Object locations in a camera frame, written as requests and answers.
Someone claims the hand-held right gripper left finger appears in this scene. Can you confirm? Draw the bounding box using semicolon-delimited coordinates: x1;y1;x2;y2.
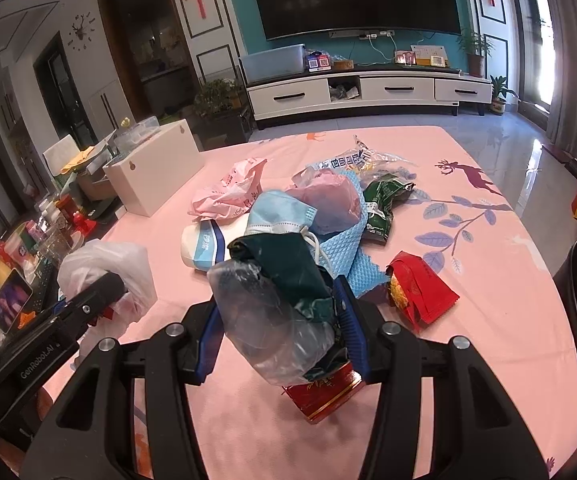
18;302;224;480

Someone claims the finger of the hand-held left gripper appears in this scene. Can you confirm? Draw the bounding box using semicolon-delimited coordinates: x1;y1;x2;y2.
48;272;129;333

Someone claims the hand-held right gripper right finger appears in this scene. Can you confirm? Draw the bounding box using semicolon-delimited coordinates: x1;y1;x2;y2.
333;275;549;480

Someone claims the white plastic bag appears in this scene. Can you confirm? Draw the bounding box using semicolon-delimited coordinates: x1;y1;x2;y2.
57;240;158;322

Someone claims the clear plastic bag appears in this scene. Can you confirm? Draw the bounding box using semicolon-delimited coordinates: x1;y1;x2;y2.
207;258;337;386

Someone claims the blue textured cloth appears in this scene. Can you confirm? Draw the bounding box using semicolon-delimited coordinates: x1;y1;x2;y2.
319;170;394;296

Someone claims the red printed box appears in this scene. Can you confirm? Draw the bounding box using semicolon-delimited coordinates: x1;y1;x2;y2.
281;345;367;423

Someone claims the dark green wrapper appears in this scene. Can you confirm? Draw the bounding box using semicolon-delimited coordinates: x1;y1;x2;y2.
227;232;342;331

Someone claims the pink plastic bag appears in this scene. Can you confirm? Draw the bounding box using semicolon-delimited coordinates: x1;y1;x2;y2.
286;167;369;236

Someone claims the smartphone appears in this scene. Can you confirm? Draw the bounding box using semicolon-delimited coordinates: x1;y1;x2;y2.
0;267;34;333

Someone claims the red snack packet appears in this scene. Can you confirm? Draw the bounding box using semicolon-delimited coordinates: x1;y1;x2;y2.
385;250;462;333

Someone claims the white blue paper cup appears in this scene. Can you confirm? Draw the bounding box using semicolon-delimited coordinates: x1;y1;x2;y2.
181;220;249;273

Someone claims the green snack packet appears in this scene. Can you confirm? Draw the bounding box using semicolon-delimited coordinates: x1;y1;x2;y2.
361;172;417;246

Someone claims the blue face mask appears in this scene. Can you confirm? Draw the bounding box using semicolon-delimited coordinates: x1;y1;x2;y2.
242;190;319;271

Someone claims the pink printed tablecloth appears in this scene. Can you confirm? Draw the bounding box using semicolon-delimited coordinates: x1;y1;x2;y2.
0;125;577;480

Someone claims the white box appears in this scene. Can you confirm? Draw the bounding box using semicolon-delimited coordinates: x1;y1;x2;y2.
102;119;205;218

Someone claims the white chair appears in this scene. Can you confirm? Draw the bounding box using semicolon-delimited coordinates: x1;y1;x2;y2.
42;134;82;176

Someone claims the pink crumpled wrapper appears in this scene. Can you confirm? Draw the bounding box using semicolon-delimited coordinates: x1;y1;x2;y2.
188;157;269;223

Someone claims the clear printed bread wrapper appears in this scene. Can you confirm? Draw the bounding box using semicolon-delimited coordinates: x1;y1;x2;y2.
313;135;419;186

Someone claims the clear plastic container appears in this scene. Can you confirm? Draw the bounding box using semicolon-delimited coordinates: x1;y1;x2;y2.
111;116;162;153

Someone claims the dried plant on stand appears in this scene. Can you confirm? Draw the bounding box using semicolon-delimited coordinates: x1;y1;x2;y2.
192;78;246;121

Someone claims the white television cabinet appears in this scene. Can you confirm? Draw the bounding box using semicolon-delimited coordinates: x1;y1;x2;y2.
245;62;493;121

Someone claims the small potted plant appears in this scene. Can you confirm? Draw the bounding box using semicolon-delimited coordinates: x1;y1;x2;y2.
489;75;517;115

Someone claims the clear storage bin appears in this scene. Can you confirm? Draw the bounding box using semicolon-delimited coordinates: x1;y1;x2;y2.
238;44;307;83

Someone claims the desk calendar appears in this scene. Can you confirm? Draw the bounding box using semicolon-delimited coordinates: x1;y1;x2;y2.
411;44;449;67

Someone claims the tall potted plant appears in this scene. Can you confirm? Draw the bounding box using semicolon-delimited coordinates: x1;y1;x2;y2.
456;27;494;78

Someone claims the deer wall clock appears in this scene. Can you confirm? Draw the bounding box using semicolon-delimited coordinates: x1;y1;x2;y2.
67;11;96;51

